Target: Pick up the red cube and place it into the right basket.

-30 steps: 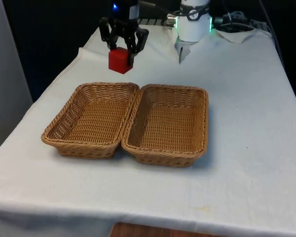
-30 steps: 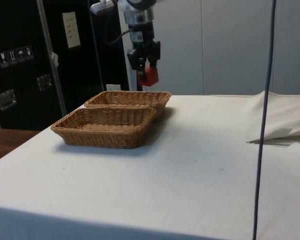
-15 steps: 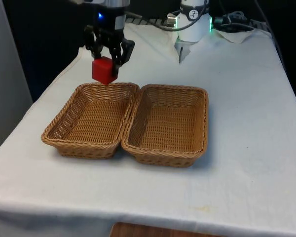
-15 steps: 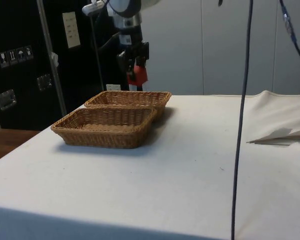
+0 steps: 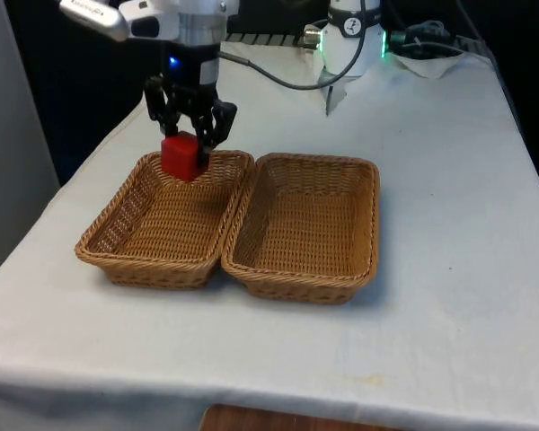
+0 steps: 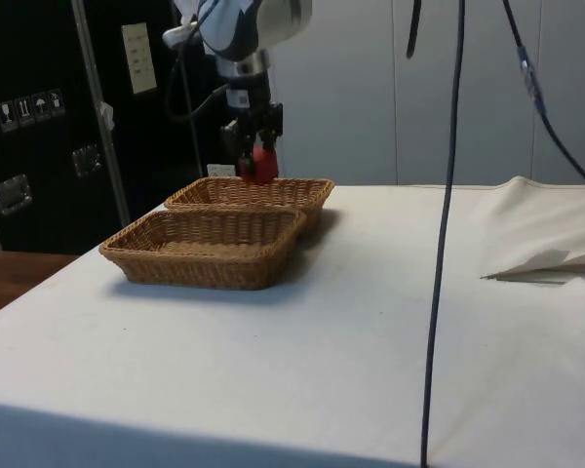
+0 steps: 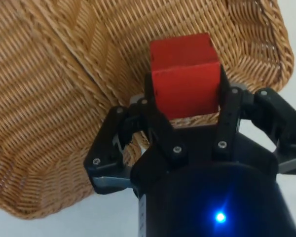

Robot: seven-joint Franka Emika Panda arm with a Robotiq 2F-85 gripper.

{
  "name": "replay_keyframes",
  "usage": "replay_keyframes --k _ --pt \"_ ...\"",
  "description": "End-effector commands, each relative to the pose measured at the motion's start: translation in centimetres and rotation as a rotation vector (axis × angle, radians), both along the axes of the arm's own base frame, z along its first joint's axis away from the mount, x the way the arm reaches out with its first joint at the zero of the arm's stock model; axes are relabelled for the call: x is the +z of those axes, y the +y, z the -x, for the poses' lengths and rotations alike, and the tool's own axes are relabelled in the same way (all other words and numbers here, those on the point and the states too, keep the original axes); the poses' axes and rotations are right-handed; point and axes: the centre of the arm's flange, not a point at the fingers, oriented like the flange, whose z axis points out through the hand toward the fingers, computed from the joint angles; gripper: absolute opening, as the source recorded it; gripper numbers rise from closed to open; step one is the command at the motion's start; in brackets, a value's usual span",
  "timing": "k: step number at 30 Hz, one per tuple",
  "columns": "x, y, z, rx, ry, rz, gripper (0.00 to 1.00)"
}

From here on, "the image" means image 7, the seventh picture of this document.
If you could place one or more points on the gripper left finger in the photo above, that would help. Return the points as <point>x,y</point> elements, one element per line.
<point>106,148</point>

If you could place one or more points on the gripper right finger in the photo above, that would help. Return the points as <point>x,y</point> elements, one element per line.
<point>228,123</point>

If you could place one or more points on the red cube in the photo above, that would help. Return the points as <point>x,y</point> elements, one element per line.
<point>185,81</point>

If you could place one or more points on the wicker basket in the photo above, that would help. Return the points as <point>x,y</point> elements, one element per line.
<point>34,111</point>
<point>182,17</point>

